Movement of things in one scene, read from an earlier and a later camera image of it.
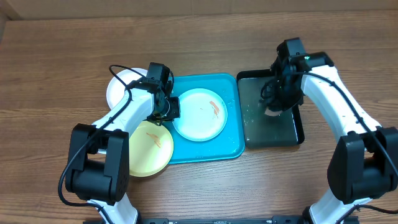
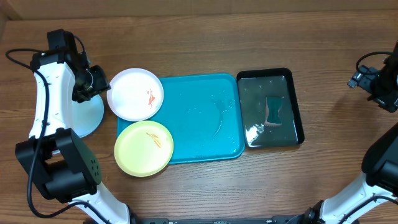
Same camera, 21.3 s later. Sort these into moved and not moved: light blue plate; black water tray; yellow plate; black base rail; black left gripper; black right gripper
Moved: black right gripper; black left gripper; light blue plate
Not moved: black base rail; black water tray; yellow plate
